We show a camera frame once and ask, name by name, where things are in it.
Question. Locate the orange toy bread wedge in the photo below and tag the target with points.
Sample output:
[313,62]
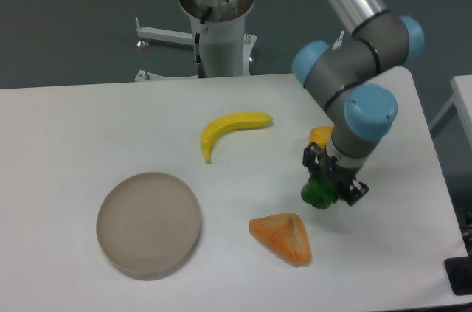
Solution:
[285,235]

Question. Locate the beige round plate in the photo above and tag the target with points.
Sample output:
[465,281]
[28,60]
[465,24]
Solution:
[148,225]

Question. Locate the yellow toy bell pepper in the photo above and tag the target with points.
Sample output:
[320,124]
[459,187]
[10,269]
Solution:
[320,136]

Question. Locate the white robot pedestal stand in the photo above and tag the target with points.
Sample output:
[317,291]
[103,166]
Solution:
[221,45]

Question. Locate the white side table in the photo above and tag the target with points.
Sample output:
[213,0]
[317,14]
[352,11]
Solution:
[459,103]

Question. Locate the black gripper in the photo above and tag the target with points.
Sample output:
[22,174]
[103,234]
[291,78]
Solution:
[339,168]

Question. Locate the green toy bell pepper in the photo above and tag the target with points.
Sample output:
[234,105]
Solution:
[319,192]

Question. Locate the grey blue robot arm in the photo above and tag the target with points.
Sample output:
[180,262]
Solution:
[337,77]

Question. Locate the black device at edge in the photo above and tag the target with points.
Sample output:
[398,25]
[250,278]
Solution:
[458,270]

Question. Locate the yellow toy banana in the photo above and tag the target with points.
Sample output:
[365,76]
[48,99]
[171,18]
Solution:
[240,121]

